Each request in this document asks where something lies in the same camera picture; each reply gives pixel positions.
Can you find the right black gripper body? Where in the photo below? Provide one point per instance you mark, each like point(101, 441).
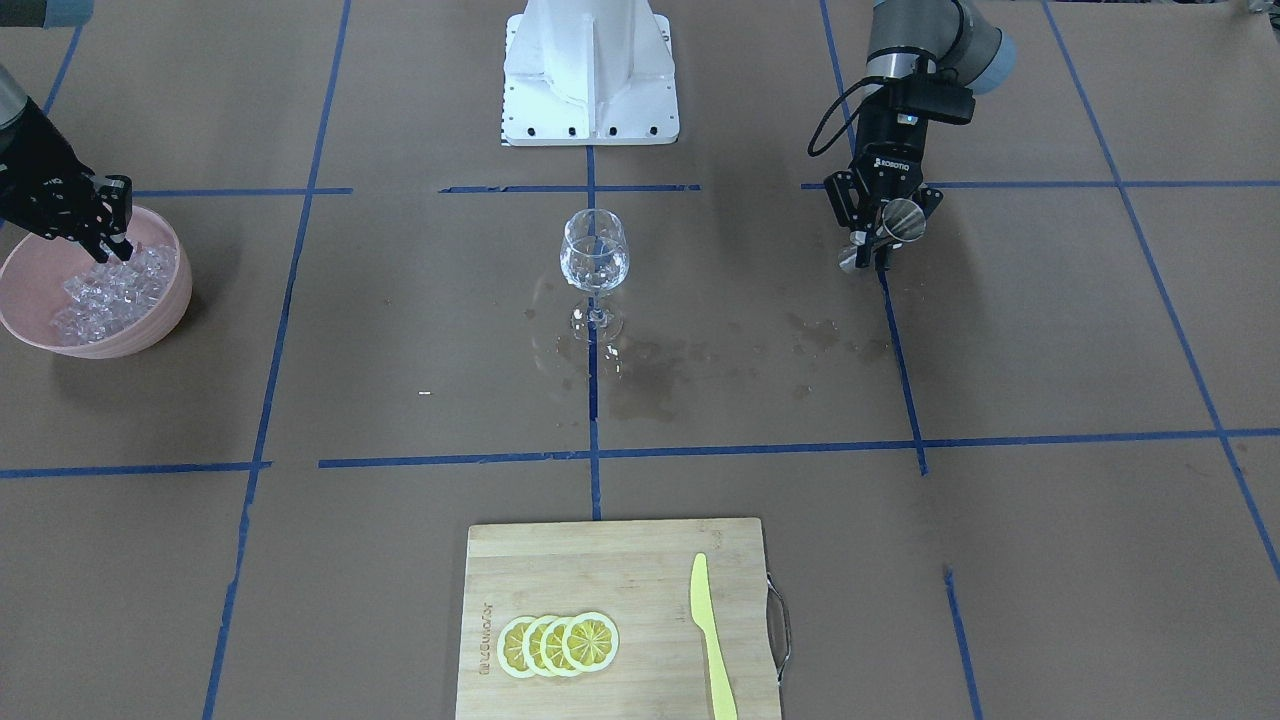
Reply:
point(35, 180)

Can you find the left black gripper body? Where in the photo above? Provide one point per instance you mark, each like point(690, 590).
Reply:
point(886, 150)

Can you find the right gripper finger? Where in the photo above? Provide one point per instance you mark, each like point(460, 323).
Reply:
point(103, 246)
point(115, 193)

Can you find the steel double jigger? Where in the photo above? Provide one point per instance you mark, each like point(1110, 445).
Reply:
point(891, 226)

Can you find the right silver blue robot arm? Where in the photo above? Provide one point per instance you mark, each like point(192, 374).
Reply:
point(10, 100)

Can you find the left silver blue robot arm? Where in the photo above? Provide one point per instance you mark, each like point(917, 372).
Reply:
point(927, 63)

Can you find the pile of ice cubes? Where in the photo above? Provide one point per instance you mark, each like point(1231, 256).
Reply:
point(111, 297)

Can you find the clear wine glass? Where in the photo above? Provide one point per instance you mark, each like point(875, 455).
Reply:
point(595, 259)

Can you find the pink bowl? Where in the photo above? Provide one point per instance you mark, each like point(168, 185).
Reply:
point(53, 296)

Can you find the wooden cutting board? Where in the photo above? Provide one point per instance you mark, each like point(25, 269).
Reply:
point(637, 573)

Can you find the yellow plastic knife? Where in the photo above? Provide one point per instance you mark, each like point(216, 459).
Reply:
point(722, 703)

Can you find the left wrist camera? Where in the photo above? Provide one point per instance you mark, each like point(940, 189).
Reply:
point(928, 98)

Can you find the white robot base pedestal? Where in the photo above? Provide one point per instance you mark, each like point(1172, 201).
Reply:
point(589, 73)

